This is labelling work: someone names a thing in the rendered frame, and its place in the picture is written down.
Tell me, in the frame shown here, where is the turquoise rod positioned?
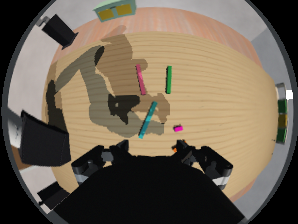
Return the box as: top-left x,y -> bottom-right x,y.
138,101 -> 158,139

